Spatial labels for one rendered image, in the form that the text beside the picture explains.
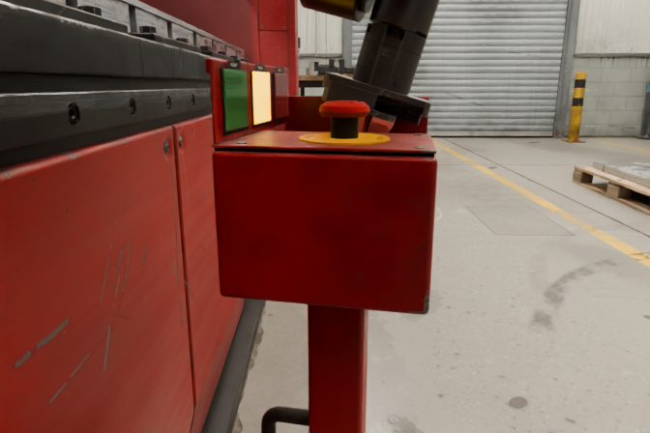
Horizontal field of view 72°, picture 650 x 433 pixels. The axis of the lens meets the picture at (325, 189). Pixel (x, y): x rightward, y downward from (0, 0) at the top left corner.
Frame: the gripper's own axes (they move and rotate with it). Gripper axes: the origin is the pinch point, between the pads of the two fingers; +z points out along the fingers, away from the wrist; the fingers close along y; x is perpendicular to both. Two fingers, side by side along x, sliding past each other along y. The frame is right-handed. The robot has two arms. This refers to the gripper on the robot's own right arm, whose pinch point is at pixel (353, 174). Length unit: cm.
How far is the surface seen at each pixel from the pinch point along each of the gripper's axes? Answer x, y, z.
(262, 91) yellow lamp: 5.2, 9.8, -6.0
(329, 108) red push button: 11.6, 2.5, -6.9
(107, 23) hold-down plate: -9.1, 35.9, -6.8
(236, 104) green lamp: 11.6, 9.6, -5.1
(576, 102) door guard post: -669, -242, -47
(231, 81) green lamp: 12.4, 10.0, -6.8
